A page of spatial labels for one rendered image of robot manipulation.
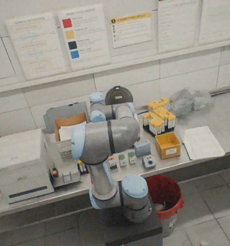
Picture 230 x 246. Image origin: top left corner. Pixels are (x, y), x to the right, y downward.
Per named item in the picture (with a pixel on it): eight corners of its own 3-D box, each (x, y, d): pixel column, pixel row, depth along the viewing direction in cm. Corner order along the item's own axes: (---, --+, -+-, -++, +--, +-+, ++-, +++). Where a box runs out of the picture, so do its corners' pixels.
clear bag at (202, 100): (190, 110, 202) (191, 96, 194) (187, 99, 215) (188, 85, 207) (216, 110, 199) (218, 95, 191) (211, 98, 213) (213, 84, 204)
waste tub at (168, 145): (161, 160, 162) (161, 148, 156) (155, 146, 172) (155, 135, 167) (180, 155, 163) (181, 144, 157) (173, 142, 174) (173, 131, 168)
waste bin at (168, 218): (144, 249, 203) (141, 218, 177) (132, 211, 232) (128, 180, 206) (187, 235, 208) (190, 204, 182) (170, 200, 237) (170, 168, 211)
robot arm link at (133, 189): (150, 207, 116) (149, 191, 107) (122, 211, 116) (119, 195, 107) (146, 186, 125) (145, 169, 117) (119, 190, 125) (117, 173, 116)
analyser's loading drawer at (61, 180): (48, 190, 149) (45, 184, 146) (48, 182, 155) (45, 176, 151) (81, 181, 152) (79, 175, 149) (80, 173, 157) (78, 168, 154)
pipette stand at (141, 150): (138, 159, 164) (137, 148, 158) (134, 152, 170) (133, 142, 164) (151, 155, 166) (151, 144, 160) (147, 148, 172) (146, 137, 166)
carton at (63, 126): (60, 158, 174) (54, 141, 165) (59, 133, 197) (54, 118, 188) (94, 149, 177) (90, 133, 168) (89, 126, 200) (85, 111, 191)
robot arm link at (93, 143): (124, 210, 117) (112, 139, 77) (93, 214, 117) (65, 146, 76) (122, 186, 125) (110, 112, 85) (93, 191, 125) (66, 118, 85)
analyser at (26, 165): (7, 204, 146) (-14, 170, 129) (12, 171, 168) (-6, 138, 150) (59, 191, 150) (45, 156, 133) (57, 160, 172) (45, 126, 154)
